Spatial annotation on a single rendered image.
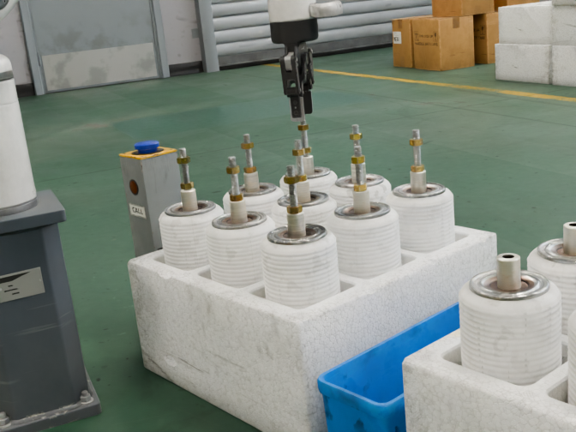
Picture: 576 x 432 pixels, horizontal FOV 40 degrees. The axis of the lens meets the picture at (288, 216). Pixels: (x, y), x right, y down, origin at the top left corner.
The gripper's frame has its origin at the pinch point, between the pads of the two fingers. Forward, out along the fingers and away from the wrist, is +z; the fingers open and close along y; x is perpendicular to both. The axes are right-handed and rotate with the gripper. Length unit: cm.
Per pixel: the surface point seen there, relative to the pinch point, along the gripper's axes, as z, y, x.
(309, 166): 9.3, 1.0, 0.5
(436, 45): 21, -357, 7
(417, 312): 23.9, 27.1, 18.9
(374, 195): 12.0, 10.8, 12.1
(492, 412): 20, 59, 28
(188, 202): 9.4, 20.1, -13.8
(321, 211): 11.5, 19.9, 5.8
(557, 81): 34, -261, 65
